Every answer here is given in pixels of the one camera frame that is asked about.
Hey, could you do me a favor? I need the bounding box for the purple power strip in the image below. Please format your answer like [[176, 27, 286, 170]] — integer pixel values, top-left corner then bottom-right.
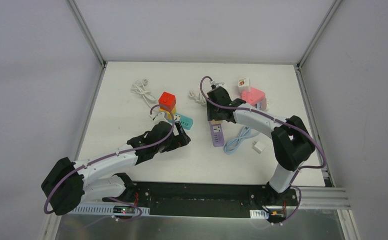
[[209, 122, 225, 148]]

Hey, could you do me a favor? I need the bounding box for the white USB charger plug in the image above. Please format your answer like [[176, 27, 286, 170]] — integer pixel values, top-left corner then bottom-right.
[[252, 141, 266, 154]]

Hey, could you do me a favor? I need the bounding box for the beige cube adapter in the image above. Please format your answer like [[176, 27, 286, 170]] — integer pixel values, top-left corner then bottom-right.
[[210, 120, 222, 125]]

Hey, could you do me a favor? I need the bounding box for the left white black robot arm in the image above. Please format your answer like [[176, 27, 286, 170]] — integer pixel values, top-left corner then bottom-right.
[[41, 121, 191, 216]]

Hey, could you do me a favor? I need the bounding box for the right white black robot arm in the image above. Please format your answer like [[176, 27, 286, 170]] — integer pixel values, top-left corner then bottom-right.
[[207, 85, 315, 205]]

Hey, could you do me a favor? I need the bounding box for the pink triangular power socket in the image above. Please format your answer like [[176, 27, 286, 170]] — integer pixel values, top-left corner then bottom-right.
[[241, 87, 266, 106]]

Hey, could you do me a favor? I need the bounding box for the teal power strip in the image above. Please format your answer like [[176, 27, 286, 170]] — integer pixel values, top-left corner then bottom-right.
[[173, 113, 193, 130]]

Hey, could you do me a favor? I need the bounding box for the yellow cube adapter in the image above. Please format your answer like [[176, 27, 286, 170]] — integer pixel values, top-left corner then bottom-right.
[[159, 106, 177, 120]]

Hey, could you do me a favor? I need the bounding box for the white cube adapter with picture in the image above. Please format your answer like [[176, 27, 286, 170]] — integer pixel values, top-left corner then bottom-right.
[[238, 77, 251, 94]]

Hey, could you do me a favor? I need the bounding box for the red cube adapter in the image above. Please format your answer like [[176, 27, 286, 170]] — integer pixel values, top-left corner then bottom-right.
[[158, 91, 176, 111]]

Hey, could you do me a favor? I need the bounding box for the light blue power strip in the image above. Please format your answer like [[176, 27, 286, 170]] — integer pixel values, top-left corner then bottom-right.
[[255, 98, 270, 112]]

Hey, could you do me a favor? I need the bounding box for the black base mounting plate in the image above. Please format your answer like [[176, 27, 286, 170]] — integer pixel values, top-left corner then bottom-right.
[[117, 181, 298, 219]]

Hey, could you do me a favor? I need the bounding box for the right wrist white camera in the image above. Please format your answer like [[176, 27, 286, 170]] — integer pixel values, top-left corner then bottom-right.
[[211, 82, 228, 91]]

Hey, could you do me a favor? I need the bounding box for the white coiled cable middle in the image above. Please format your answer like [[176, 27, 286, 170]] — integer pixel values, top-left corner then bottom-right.
[[188, 91, 208, 106]]

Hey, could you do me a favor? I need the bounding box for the white coiled cable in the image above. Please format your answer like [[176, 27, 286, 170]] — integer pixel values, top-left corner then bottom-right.
[[188, 91, 208, 106], [130, 78, 160, 114]]

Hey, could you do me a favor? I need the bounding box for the light blue coiled cable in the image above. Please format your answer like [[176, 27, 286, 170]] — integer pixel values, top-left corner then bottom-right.
[[223, 125, 260, 156]]

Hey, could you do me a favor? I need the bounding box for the white coiled cable left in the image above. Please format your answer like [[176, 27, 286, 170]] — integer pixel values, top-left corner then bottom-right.
[[130, 78, 160, 114]]

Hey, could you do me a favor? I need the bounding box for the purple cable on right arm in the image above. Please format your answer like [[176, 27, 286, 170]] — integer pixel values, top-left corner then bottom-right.
[[199, 76, 328, 226]]

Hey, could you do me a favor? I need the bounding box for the aluminium frame rail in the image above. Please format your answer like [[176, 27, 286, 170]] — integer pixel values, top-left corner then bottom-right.
[[63, 187, 351, 220]]

